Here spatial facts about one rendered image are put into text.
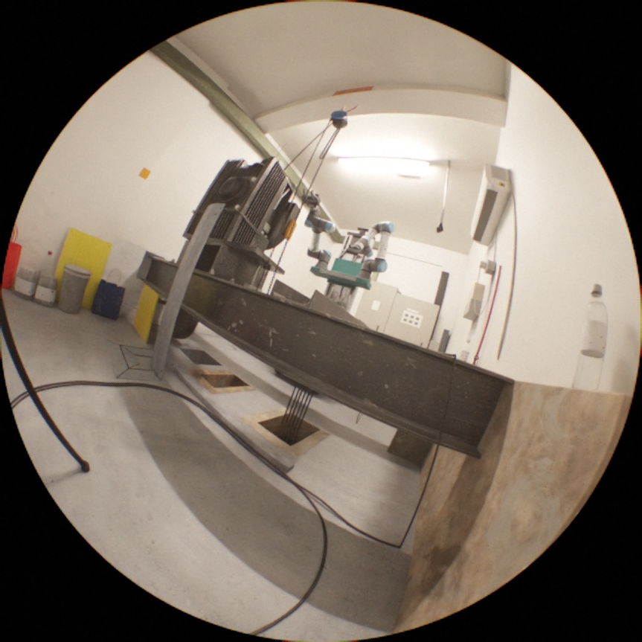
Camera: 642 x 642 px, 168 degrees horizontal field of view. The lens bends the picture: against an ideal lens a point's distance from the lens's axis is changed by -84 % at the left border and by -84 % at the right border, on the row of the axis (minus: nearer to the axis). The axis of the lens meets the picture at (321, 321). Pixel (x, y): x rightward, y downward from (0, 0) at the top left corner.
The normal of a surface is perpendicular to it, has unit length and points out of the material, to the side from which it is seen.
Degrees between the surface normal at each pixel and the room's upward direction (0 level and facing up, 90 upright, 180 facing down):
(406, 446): 90
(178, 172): 90
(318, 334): 90
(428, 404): 90
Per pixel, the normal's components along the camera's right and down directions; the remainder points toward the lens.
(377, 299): -0.42, -0.18
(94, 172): 0.84, 0.30
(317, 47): -0.35, 0.94
